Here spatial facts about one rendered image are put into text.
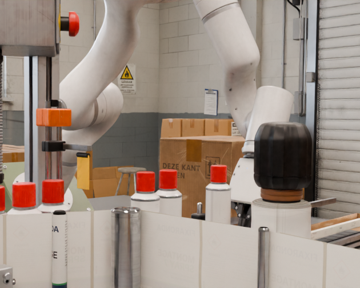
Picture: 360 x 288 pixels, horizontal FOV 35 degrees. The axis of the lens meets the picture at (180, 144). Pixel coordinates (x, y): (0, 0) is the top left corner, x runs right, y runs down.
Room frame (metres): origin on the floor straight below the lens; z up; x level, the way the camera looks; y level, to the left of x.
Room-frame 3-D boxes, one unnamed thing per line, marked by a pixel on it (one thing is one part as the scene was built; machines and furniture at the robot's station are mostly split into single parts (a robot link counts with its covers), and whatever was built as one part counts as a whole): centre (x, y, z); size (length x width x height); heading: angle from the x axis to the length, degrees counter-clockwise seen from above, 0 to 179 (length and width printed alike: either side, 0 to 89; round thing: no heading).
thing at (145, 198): (1.02, 0.06, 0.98); 0.05 x 0.05 x 0.20
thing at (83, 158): (0.93, 0.16, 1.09); 0.03 x 0.01 x 0.06; 47
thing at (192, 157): (1.67, -0.13, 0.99); 0.30 x 0.24 x 0.27; 143
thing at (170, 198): (1.06, 0.02, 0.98); 0.05 x 0.05 x 0.20
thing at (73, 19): (0.90, 0.17, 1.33); 0.04 x 0.03 x 0.04; 12
